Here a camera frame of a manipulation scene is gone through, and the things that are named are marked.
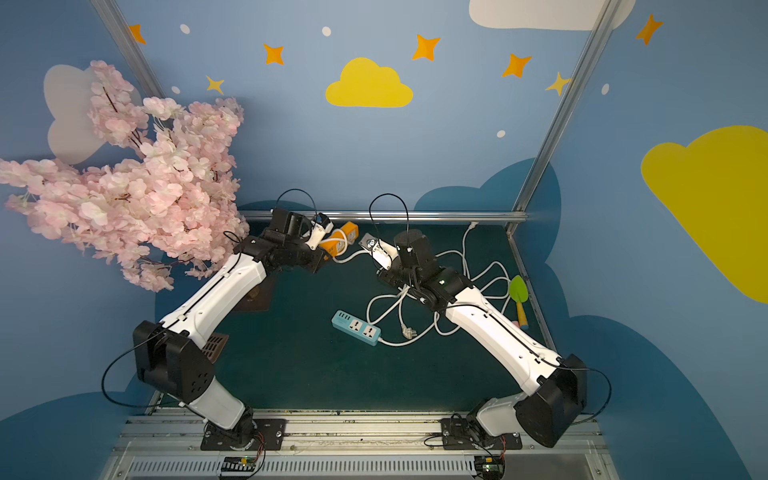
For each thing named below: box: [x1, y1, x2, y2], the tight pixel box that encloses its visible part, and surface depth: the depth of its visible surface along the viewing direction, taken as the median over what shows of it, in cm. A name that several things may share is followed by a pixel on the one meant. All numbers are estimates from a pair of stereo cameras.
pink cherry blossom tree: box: [0, 62, 250, 292], surface depth 58 cm
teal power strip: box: [331, 309, 381, 347], surface depth 93 cm
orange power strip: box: [320, 222, 359, 257], surface depth 86 cm
